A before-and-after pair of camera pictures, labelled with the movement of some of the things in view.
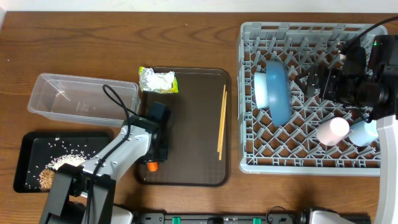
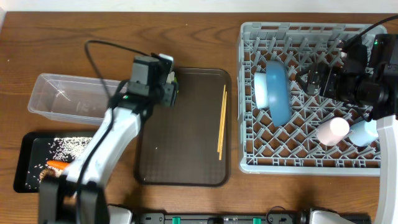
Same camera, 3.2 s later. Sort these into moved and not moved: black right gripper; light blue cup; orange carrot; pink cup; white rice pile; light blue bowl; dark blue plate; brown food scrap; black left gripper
Moved: orange carrot; black left gripper; white rice pile
Not moved: black right gripper; light blue bowl; brown food scrap; pink cup; dark blue plate; light blue cup
